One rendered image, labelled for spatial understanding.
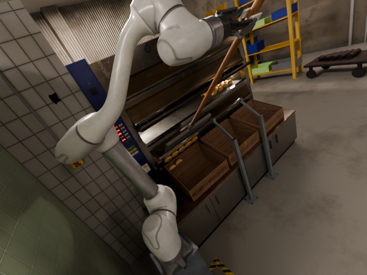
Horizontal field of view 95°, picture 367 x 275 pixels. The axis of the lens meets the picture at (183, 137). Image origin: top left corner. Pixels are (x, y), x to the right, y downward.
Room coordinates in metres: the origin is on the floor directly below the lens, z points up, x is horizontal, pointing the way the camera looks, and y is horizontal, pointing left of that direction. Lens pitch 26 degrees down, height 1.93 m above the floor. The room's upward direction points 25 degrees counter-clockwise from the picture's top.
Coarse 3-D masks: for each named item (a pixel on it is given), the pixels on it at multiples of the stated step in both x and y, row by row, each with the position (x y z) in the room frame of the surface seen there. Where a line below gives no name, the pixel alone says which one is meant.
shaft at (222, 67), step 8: (256, 0) 0.67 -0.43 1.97; (264, 0) 0.66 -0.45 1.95; (256, 8) 0.67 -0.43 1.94; (248, 16) 0.70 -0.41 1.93; (240, 40) 0.76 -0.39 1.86; (232, 48) 0.79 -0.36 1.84; (232, 56) 0.82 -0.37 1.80; (224, 64) 0.86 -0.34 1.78; (216, 80) 0.94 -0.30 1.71; (208, 96) 1.04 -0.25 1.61; (200, 104) 1.13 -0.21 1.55; (192, 120) 1.30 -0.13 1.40
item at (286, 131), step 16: (288, 112) 2.05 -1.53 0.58; (272, 128) 1.86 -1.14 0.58; (288, 128) 1.95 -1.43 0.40; (256, 144) 1.69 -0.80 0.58; (272, 144) 1.77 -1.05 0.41; (288, 144) 1.93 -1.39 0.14; (208, 160) 1.80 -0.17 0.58; (256, 160) 1.62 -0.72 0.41; (272, 160) 1.74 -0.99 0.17; (224, 176) 1.41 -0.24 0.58; (240, 176) 1.48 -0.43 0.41; (256, 176) 1.59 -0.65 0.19; (208, 192) 1.30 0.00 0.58; (224, 192) 1.36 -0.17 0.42; (240, 192) 1.45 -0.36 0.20; (144, 208) 1.48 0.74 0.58; (192, 208) 1.19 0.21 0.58; (208, 208) 1.23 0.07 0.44; (224, 208) 1.33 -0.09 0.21; (192, 224) 1.15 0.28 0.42; (208, 224) 1.22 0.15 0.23; (192, 240) 1.12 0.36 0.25
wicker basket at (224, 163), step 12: (180, 156) 1.78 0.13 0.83; (192, 156) 1.81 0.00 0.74; (204, 156) 1.84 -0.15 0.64; (216, 156) 1.62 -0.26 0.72; (180, 168) 1.72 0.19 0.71; (192, 168) 1.75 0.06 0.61; (204, 168) 1.68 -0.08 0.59; (216, 168) 1.42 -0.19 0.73; (228, 168) 1.48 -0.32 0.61; (180, 180) 1.65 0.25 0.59; (192, 180) 1.56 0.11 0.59; (204, 180) 1.35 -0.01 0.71; (216, 180) 1.40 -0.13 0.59; (192, 192) 1.28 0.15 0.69
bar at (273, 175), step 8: (232, 104) 1.79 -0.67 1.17; (256, 112) 1.70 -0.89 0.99; (200, 128) 1.57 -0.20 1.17; (264, 128) 1.65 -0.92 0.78; (264, 136) 1.64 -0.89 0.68; (264, 144) 1.66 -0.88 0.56; (168, 152) 1.39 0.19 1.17; (240, 160) 1.44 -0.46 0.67; (240, 168) 1.46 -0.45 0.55; (272, 168) 1.65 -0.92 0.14; (264, 176) 1.69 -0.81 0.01; (272, 176) 1.64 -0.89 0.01; (248, 184) 1.45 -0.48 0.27; (248, 192) 1.44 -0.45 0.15; (248, 200) 1.45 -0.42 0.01; (256, 200) 1.40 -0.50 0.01
